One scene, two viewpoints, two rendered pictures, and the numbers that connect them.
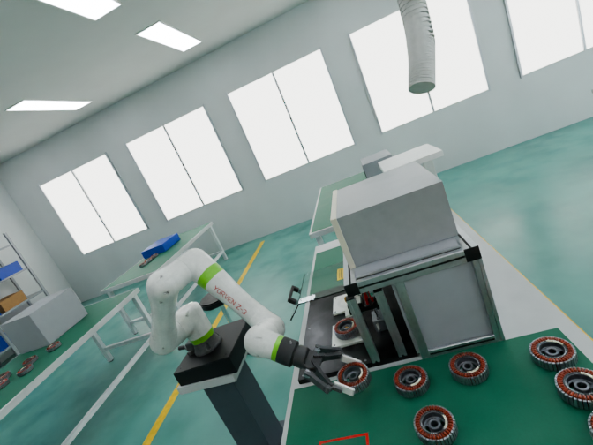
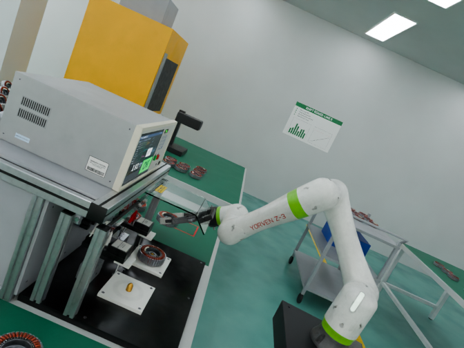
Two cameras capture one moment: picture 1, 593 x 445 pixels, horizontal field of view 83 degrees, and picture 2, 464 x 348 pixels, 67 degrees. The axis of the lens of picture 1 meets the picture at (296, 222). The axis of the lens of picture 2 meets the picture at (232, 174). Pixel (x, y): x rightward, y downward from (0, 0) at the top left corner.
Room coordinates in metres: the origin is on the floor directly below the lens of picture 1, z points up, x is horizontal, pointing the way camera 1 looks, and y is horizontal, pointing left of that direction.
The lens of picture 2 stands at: (2.54, -0.20, 1.50)
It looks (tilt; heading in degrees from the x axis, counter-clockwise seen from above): 11 degrees down; 165
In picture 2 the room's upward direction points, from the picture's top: 25 degrees clockwise
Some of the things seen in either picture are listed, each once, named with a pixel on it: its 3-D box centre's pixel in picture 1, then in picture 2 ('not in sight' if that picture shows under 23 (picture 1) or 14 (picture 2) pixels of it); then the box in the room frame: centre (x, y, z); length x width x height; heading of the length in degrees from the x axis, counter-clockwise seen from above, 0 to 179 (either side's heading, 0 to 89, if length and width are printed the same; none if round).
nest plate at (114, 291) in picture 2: (347, 302); (128, 291); (1.50, -0.07, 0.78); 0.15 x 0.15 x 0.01; 76
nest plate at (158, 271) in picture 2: (349, 333); (149, 260); (1.26, -0.02, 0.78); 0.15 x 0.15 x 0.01; 76
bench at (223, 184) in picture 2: not in sight; (182, 192); (-0.97, 0.34, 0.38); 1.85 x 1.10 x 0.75; 166
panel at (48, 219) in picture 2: (391, 274); (89, 212); (1.32, -0.29, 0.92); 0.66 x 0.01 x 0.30; 166
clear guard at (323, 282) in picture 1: (328, 286); (174, 201); (1.23, -0.01, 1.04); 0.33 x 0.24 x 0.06; 76
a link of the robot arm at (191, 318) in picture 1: (191, 323); (351, 310); (1.56, 0.69, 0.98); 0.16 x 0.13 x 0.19; 139
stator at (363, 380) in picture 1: (353, 377); (168, 219); (0.94, 0.03, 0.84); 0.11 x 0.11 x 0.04
